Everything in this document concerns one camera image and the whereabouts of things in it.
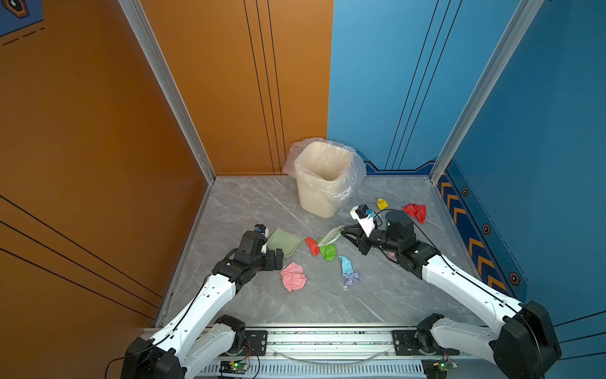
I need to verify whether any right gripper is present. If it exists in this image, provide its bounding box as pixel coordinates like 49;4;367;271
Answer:
340;223;402;257

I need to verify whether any green plastic dustpan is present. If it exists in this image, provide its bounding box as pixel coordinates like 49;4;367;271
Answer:
267;228;303;258

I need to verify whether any green hand brush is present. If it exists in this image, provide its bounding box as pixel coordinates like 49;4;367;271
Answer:
317;225;345;246

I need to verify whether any large pink paper scrap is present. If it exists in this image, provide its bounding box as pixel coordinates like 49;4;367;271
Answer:
280;262;307;292

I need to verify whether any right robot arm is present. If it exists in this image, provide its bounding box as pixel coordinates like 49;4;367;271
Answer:
340;205;562;378

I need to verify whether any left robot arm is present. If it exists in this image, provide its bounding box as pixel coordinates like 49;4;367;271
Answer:
121;224;283;378

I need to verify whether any yellow paper ball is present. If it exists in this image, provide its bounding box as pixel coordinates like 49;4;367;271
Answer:
377;198;388;211

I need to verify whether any light blue paper strip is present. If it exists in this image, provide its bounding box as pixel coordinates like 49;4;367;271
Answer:
339;255;354;276

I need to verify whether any crumpled red paper scrap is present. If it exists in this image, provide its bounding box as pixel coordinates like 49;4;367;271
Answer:
402;204;427;224

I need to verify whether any purple paper scrap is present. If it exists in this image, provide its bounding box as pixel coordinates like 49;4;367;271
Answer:
342;272;363;287

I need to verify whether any green paper scrap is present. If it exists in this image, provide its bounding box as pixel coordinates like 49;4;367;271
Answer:
319;244;337;262

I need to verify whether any red paper strip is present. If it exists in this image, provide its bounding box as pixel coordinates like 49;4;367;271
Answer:
305;237;320;257

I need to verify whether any clear plastic bin liner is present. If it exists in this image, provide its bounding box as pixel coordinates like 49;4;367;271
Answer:
282;137;367;206

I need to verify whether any cream plastic trash bin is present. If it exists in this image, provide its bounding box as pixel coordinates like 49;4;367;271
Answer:
293;139;358;219

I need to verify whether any left green circuit board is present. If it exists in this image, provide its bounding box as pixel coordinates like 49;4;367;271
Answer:
219;360;250;377

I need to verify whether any right circuit board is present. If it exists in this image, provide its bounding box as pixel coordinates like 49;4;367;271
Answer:
421;360;459;379

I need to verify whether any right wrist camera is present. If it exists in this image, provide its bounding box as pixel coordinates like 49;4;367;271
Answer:
350;205;377;237

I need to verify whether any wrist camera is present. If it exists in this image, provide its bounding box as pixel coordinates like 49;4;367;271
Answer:
255;224;269;238
350;205;377;237

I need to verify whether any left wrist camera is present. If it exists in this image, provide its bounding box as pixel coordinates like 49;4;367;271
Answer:
255;224;269;238

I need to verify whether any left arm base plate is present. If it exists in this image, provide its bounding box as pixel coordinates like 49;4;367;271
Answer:
237;329;268;357

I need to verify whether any aluminium front rail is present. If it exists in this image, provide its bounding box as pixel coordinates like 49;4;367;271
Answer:
197;324;505;378

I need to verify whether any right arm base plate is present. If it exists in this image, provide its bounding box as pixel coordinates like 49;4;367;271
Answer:
391;329;461;356

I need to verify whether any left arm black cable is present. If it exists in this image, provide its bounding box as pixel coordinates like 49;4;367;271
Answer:
103;248;238;379

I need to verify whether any right aluminium corner post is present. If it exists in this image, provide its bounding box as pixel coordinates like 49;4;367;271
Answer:
429;0;544;186

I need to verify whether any aluminium corner post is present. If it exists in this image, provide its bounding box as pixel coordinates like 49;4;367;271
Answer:
118;0;216;185
429;0;544;186

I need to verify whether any left aluminium corner post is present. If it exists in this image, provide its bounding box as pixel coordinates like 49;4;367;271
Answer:
118;0;216;185

